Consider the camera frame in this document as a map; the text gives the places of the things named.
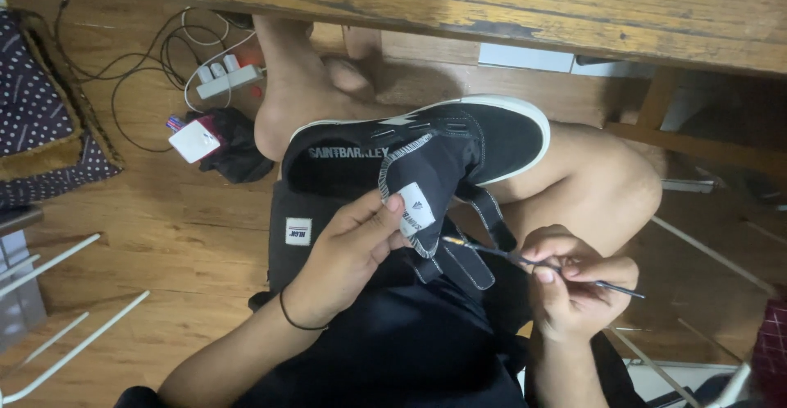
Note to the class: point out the person's right hand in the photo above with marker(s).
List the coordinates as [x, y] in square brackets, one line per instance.
[584, 300]

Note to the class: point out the person's left hand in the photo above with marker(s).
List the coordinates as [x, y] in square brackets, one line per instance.
[335, 266]

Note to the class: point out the dark shoelace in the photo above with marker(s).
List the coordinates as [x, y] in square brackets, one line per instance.
[492, 253]

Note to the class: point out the black sneaker with white sole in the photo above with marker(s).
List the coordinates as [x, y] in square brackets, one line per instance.
[492, 137]

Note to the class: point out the person's dark shorts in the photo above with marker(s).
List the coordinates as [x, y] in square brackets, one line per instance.
[393, 346]

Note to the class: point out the person's right leg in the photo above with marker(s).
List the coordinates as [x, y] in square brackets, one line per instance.
[590, 186]

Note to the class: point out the white metal rod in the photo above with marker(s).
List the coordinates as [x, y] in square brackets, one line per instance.
[713, 254]

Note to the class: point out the black crumpled pouch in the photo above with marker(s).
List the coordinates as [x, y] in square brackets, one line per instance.
[243, 149]

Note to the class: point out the white and red charger box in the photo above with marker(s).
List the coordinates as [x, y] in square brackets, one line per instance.
[194, 139]

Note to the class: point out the red checked cloth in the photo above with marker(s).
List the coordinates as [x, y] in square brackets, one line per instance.
[771, 346]

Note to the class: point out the person's left foot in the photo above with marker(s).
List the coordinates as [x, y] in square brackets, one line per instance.
[356, 69]

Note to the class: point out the white power strip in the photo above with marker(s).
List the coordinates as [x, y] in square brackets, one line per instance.
[230, 79]

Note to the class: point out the white flat board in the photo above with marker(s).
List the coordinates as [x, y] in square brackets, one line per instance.
[526, 57]

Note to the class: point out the dark polka dot cushion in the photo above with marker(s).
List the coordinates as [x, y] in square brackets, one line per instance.
[37, 106]

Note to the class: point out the wooden table frame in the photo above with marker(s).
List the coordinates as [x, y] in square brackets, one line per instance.
[695, 143]

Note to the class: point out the white metal rack frame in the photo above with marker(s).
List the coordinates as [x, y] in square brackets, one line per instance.
[55, 346]

